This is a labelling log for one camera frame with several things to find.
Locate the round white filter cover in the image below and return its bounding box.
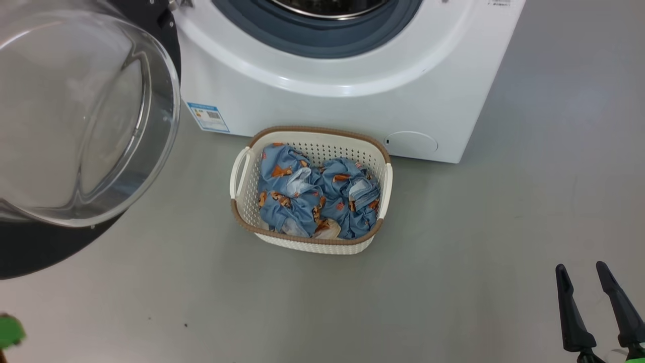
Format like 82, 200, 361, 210
384, 131, 438, 155

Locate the cream laundry basket brown rim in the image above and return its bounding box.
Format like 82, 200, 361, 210
230, 126, 393, 255

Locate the white front-load washing machine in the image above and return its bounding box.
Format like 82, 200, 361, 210
171, 0, 526, 164

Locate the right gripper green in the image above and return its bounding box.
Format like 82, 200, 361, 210
555, 261, 645, 363

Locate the black-rimmed glass washer door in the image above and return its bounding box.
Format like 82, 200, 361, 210
0, 0, 182, 280

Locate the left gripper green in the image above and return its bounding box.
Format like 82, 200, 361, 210
0, 314, 27, 349

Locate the blue energy label sticker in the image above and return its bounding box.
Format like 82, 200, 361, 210
186, 102, 230, 133

